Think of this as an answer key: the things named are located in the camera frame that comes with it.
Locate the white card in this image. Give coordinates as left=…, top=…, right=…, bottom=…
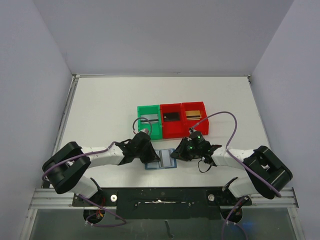
left=161, top=149, right=172, bottom=168

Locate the blue leather card holder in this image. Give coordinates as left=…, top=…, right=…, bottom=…
left=144, top=148, right=177, bottom=170

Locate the red plastic bin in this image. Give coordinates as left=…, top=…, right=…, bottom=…
left=182, top=101, right=209, bottom=135
left=160, top=103, right=185, bottom=139

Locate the green plastic bin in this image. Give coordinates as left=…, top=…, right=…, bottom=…
left=137, top=105, right=163, bottom=140

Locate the silver VIP card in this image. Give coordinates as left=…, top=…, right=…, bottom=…
left=140, top=114, right=159, bottom=124

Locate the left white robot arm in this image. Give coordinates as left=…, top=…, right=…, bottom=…
left=41, top=131, right=160, bottom=199

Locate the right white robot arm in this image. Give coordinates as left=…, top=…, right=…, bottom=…
left=170, top=131, right=293, bottom=200

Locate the gold card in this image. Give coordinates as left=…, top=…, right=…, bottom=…
left=185, top=110, right=202, bottom=121

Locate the black card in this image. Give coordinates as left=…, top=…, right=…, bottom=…
left=163, top=112, right=180, bottom=122

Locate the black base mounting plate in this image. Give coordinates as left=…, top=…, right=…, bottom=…
left=72, top=186, right=252, bottom=223

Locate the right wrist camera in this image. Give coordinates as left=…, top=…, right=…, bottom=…
left=189, top=128, right=204, bottom=145

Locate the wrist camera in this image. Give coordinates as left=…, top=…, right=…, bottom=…
left=133, top=128, right=152, bottom=136
left=189, top=128, right=204, bottom=145

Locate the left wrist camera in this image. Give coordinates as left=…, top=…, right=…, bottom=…
left=133, top=128, right=152, bottom=136

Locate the aluminium frame rail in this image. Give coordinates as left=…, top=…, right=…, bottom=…
left=29, top=187, right=299, bottom=211

